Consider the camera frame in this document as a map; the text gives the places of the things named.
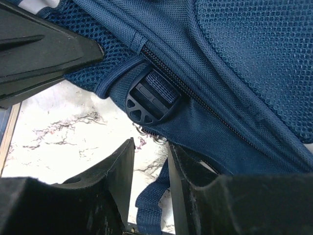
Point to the navy blue student backpack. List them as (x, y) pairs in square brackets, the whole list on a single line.
[(229, 81)]

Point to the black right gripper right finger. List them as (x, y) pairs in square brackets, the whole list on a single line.
[(205, 203)]

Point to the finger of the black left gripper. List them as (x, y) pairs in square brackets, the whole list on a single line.
[(36, 54)]

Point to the Animal Farm paperback book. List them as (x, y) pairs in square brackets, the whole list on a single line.
[(8, 119)]

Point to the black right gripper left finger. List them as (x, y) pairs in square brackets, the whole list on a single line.
[(94, 202)]

